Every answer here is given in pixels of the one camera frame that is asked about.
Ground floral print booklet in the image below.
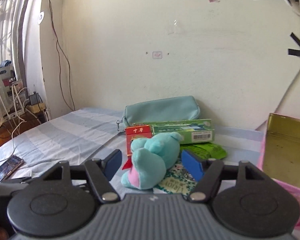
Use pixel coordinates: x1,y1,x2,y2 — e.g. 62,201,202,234
154,159,199,195

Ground dark wall cable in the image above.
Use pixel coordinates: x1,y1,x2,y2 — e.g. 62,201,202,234
44,0,75,112

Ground red cigarette box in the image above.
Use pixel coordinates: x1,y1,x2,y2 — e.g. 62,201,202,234
125,124,153,157

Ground light blue zipper pouch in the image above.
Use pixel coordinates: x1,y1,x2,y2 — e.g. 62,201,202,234
117,96,200,132

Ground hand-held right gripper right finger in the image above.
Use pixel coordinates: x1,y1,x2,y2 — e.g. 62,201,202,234
180,149,265,203

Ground beige floor power strip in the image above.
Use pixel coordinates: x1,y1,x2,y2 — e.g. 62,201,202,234
25,102,47,113

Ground white charging cables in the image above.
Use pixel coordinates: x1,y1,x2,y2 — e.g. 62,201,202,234
0,85,40,135

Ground pink biscuit tin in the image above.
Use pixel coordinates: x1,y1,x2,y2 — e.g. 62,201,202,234
256,113,300,233

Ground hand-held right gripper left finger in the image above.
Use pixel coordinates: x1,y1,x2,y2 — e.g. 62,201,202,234
39,149,122,203

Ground green toothpaste box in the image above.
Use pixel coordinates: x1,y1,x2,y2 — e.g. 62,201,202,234
132,119,215,145

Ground black tape cross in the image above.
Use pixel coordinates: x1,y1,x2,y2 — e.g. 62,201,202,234
288,32,300,67

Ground grey power cable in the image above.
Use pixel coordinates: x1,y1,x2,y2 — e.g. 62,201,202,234
276,61,300,113

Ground teal plush toy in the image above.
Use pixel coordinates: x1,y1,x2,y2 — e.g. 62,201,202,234
121,132,183,190

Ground smartphone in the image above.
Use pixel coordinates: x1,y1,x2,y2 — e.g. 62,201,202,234
0,155,25,182

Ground white lace curtain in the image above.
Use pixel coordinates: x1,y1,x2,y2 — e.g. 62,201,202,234
0,0,35,125

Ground green wet wipes packet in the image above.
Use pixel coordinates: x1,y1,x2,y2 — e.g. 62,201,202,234
180,142,227,160

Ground striped blue bed sheet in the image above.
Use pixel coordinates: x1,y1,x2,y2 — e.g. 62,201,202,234
0,107,265,195

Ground blue white storage box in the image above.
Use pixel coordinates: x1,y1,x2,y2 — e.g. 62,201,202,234
0,60,15,76

